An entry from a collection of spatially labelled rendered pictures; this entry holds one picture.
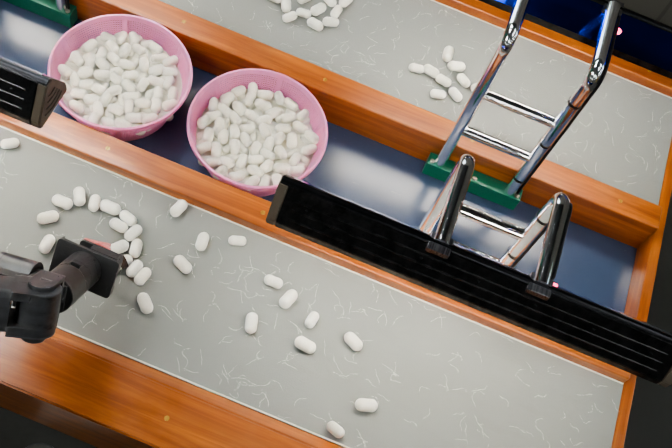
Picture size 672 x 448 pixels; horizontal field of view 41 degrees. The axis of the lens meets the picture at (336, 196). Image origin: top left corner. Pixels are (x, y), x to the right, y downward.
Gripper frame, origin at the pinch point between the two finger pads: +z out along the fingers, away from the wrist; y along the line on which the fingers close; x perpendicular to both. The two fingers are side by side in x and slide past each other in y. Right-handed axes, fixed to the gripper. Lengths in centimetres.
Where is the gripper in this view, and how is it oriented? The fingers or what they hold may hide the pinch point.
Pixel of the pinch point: (106, 248)
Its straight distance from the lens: 151.3
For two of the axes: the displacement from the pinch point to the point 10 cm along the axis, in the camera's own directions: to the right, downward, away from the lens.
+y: -9.2, -3.9, 0.2
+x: -3.6, 8.8, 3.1
